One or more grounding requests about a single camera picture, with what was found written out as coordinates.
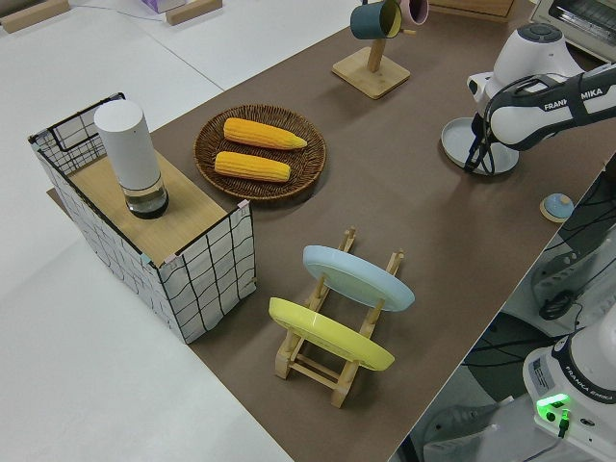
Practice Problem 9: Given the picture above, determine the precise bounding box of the wooden mug tree stand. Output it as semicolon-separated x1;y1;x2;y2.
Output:
331;0;418;101

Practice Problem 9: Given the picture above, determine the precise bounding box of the teal mug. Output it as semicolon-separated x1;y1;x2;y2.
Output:
349;0;403;40

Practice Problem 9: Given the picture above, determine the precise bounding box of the coiled black floor cable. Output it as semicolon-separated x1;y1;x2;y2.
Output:
537;291;587;322

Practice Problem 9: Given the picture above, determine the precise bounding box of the gray round plate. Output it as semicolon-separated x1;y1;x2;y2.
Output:
441;117;520;178

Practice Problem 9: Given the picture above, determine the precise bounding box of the pink mug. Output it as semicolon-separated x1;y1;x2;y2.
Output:
398;0;431;26

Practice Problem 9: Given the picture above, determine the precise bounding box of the yellow plate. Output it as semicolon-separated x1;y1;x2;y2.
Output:
268;296;397;372

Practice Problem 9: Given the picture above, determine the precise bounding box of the wire grid shelf box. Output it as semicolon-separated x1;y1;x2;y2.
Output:
27;91;256;346

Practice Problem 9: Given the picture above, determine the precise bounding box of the yellow corn cob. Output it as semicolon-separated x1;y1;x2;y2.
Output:
214;150;292;184
223;117;308;151

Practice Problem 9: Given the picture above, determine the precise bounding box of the wooden plate rack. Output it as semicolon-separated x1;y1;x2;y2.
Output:
274;225;405;409

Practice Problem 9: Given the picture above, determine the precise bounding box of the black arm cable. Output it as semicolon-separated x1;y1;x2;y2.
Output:
483;71;586;127

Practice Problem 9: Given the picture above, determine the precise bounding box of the blue dome wooden bell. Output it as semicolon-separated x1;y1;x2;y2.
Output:
539;192;574;223

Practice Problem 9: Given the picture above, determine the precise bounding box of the long wooden block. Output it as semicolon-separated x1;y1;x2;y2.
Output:
0;0;71;34

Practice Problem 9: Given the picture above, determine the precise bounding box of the light blue plate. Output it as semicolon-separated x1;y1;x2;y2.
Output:
302;244;416;313

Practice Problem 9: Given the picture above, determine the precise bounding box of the brown table mat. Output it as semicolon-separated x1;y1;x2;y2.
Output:
46;9;616;462

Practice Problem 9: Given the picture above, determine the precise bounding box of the short wooden block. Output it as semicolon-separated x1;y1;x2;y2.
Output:
163;0;223;24

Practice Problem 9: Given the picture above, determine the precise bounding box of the purple box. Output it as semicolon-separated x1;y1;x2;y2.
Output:
139;0;187;14

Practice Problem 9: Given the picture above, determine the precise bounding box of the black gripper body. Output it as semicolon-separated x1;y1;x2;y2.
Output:
472;90;500;141

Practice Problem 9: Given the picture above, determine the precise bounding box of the wooden drawer cabinet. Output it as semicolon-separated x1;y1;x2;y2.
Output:
427;0;516;24

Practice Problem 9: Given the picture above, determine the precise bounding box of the brown wicker basket tray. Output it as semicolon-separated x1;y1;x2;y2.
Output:
193;104;327;202

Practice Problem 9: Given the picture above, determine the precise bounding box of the cream toaster oven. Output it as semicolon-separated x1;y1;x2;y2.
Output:
528;0;616;64

